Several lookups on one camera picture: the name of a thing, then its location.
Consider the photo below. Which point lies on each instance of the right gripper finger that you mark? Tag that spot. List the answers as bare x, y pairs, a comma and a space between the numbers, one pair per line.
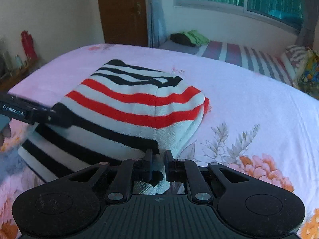
188, 173
128, 172

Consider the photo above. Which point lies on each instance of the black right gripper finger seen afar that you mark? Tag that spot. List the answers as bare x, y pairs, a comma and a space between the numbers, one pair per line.
61, 116

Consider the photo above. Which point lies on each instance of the striped knit sweater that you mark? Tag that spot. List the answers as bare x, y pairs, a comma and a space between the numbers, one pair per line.
120, 112

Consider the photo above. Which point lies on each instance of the person's hand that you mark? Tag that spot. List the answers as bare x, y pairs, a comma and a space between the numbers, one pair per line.
5, 133

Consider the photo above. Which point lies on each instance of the pink floral bed sheet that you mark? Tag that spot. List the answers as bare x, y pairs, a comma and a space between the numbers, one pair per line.
256, 147

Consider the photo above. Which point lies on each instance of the grey left curtain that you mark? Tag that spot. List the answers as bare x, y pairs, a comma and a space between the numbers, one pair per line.
156, 28

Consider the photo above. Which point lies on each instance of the grey curtain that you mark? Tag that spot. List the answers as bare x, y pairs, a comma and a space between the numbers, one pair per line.
306, 35
156, 28

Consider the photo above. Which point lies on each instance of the brown wooden door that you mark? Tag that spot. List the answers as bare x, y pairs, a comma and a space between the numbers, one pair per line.
124, 21

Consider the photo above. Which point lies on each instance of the black cloth on bed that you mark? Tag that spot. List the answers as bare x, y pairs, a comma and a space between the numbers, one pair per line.
181, 39

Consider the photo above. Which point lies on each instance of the green cloth on bed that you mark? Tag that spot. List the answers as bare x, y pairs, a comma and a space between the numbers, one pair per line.
196, 38

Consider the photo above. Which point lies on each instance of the colourful cartoon pillow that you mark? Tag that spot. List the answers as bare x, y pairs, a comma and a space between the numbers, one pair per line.
308, 81

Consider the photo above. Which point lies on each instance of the grey right curtain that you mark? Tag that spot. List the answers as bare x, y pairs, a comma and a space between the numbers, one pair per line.
306, 35

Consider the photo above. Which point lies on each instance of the red object by wall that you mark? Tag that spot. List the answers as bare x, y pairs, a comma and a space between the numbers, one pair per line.
28, 46

